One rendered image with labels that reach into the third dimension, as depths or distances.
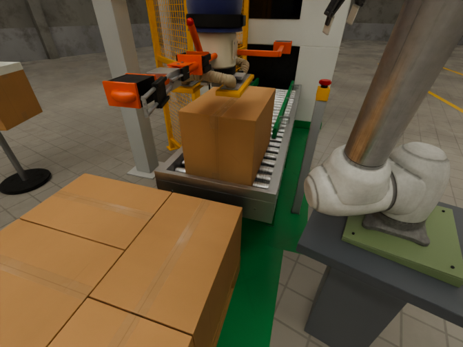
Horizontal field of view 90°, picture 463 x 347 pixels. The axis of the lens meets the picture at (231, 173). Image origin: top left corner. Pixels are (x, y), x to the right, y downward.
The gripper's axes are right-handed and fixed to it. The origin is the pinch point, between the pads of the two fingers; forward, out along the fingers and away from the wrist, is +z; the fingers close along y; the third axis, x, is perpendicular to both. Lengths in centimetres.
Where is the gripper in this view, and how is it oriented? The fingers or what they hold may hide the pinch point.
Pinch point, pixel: (338, 25)
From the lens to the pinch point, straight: 121.3
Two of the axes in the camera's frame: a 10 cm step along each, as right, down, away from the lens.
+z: 0.0, 5.0, 8.6
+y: 8.4, -4.7, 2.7
